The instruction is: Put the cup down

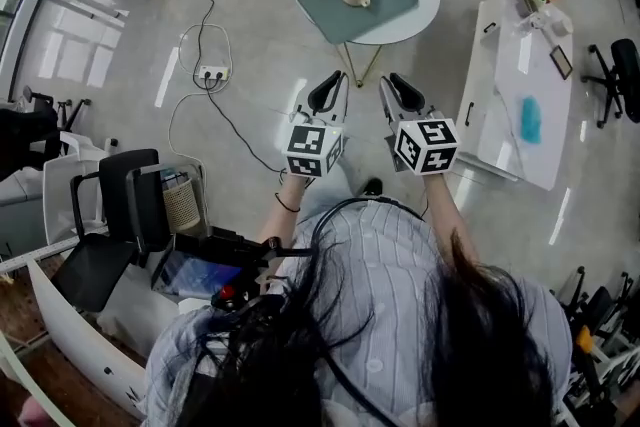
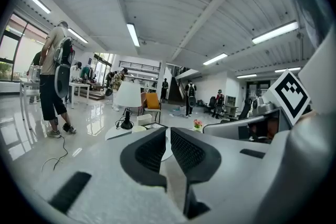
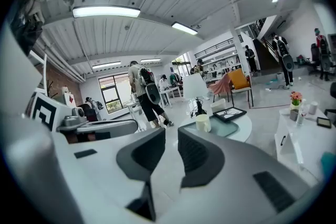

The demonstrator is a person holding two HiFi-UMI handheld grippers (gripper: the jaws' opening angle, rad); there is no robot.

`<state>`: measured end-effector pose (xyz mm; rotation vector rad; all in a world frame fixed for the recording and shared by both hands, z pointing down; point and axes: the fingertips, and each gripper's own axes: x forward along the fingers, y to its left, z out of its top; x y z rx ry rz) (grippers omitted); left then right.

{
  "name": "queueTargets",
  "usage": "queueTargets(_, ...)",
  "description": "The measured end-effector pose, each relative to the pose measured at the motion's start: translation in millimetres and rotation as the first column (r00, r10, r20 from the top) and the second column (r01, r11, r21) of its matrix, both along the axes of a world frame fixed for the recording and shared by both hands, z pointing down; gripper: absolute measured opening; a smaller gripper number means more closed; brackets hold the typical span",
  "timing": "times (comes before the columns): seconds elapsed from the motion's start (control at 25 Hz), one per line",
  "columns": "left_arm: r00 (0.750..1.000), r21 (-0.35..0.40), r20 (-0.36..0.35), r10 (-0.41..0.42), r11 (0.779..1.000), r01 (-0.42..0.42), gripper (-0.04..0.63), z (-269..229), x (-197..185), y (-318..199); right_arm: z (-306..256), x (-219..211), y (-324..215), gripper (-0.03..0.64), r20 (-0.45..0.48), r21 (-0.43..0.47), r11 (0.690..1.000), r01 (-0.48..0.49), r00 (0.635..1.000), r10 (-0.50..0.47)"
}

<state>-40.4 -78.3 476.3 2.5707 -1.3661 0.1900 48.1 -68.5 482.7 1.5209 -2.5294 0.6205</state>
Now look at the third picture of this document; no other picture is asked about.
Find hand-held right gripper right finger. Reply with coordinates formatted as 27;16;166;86
177;127;317;224

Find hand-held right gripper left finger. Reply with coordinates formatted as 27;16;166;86
54;127;166;224

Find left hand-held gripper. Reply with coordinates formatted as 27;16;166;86
26;91;139;144

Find cream cup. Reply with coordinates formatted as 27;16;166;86
195;113;212;133

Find white side table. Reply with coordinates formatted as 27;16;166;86
125;101;148;132

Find black framed window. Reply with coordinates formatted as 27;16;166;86
98;73;138;114

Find round white table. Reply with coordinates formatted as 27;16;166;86
178;109;253;144

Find small white box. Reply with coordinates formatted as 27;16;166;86
210;98;227;114

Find low white table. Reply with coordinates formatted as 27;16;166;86
160;86;184;109

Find white marble cabinet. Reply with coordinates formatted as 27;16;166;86
274;106;336;185

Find clear bottle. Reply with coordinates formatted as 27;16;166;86
296;99;308;126

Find pink cloth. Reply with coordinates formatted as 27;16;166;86
209;73;234;98

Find white table lamp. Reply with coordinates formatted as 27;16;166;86
182;73;209;116

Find orange chair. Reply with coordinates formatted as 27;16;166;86
226;68;255;109

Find white flower pot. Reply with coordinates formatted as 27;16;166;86
289;91;303;111

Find teal cloth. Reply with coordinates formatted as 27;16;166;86
321;152;336;179

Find white jar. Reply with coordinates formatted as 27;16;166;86
308;101;319;115

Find black office chair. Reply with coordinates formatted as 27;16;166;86
323;84;336;125

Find black staircase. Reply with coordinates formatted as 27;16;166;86
253;15;279;72

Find black deer picture frame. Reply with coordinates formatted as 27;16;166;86
213;106;248;123

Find small dark picture frame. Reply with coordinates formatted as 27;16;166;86
316;116;332;129

